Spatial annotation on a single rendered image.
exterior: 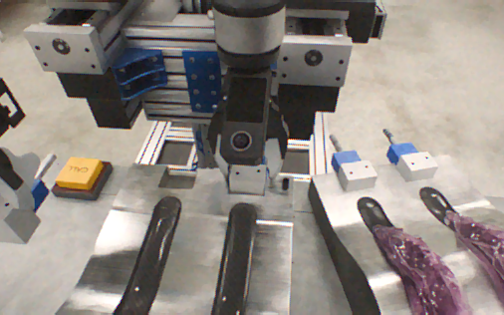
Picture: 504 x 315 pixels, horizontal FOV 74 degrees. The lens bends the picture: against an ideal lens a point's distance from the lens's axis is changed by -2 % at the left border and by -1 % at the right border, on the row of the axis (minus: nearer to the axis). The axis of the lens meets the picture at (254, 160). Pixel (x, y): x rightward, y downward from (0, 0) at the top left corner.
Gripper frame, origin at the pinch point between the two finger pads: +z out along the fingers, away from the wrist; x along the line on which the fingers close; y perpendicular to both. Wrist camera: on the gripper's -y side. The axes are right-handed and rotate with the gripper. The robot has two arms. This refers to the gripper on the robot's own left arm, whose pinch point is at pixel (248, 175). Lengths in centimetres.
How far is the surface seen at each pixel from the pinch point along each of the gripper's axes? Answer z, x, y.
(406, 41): 91, -100, 238
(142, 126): 91, 77, 111
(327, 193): 5.0, -12.4, 1.8
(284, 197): 1.4, -5.5, -2.5
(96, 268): 2.1, 17.6, -15.8
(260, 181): -1.3, -1.9, -2.1
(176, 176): 3.3, 12.0, 1.4
